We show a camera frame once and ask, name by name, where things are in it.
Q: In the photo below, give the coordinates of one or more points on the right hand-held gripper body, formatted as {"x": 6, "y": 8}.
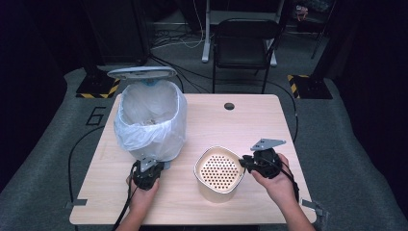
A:
{"x": 267, "y": 163}

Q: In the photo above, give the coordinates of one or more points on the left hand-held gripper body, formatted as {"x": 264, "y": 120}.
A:
{"x": 147, "y": 176}

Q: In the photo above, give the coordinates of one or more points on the white plastic trash bag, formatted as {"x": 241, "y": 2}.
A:
{"x": 150, "y": 141}

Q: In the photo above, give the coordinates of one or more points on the beige perforated container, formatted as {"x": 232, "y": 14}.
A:
{"x": 219, "y": 173}

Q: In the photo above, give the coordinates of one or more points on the grey white pedal trash can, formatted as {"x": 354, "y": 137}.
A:
{"x": 141, "y": 73}

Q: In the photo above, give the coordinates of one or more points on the person's left hand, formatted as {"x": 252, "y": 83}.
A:
{"x": 142, "y": 197}

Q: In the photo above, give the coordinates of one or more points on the person's right hand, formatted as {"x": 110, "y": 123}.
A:
{"x": 282, "y": 189}

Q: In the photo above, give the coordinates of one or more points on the black table grommet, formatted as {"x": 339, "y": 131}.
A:
{"x": 229, "y": 106}

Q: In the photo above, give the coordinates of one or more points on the grey tape strip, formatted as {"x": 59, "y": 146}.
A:
{"x": 77, "y": 203}
{"x": 312, "y": 205}

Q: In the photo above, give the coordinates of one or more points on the striped black stand base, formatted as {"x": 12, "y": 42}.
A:
{"x": 96, "y": 86}
{"x": 312, "y": 88}

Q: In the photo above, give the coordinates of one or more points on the black folding chair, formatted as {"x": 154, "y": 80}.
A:
{"x": 243, "y": 48}

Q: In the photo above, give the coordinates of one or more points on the dark cabinet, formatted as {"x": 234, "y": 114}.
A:
{"x": 118, "y": 32}

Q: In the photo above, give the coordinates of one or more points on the white metal desk frame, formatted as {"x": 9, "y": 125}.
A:
{"x": 206, "y": 38}

